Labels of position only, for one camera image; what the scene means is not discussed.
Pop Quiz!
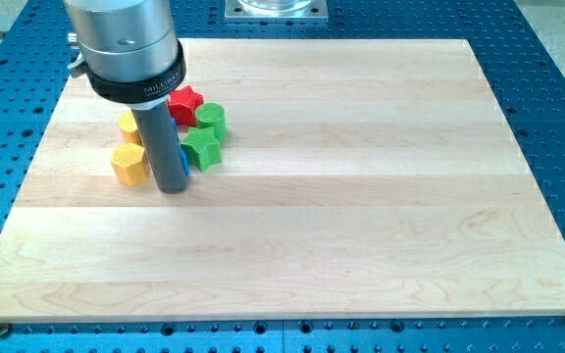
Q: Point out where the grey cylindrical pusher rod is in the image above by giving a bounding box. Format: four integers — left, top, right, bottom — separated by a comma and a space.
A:
130, 103, 187, 194

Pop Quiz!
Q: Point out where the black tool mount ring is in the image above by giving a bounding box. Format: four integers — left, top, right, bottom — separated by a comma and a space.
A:
68, 40, 186, 104

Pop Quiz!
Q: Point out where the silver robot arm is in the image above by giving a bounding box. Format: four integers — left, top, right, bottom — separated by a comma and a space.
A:
64, 0, 187, 194

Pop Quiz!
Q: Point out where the red star block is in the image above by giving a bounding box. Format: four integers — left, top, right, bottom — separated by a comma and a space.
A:
168, 85, 204, 126

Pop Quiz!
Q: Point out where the green star block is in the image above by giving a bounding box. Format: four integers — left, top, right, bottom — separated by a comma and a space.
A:
180, 126, 222, 172

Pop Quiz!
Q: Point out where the blue block behind rod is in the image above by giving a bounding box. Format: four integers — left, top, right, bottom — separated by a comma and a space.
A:
170, 117, 190, 177

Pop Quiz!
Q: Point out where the yellow block behind rod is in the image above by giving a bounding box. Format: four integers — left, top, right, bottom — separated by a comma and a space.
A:
117, 111, 142, 146

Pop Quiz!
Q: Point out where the yellow hexagon block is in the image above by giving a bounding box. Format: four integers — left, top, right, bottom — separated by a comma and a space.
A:
110, 142, 150, 186

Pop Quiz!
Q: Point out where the green cylinder block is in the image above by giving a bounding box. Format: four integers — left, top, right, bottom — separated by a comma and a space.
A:
195, 103, 228, 141

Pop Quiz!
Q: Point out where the blue perforated metal table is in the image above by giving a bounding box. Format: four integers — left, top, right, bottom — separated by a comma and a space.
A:
0, 1, 565, 352

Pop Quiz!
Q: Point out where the light wooden board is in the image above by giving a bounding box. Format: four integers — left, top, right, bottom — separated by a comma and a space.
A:
0, 39, 565, 323

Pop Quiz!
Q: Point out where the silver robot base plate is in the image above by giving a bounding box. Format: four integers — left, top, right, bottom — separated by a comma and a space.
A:
224, 0, 329, 24

